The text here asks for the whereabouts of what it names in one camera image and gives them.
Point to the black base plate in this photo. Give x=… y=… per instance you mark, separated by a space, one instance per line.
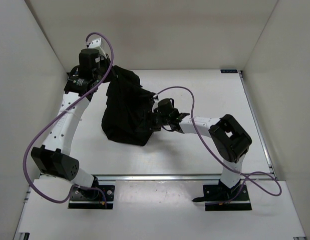
x=217 y=198
x=102 y=199

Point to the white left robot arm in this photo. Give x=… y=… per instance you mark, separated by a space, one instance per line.
x=53 y=157

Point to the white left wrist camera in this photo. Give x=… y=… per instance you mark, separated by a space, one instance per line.
x=96 y=44

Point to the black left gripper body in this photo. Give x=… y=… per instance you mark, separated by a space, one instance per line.
x=102 y=68

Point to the black pleated skirt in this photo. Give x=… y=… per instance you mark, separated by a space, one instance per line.
x=127 y=101

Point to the right blue corner label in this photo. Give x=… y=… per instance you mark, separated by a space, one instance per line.
x=228 y=71

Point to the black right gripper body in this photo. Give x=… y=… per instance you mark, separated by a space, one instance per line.
x=159 y=120

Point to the aluminium table edge rail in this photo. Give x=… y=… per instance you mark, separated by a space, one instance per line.
x=159 y=177

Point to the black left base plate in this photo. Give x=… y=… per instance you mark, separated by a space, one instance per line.
x=102 y=199

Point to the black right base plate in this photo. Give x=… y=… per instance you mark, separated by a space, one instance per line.
x=217 y=198

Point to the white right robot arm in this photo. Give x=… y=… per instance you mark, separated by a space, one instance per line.
x=231 y=140

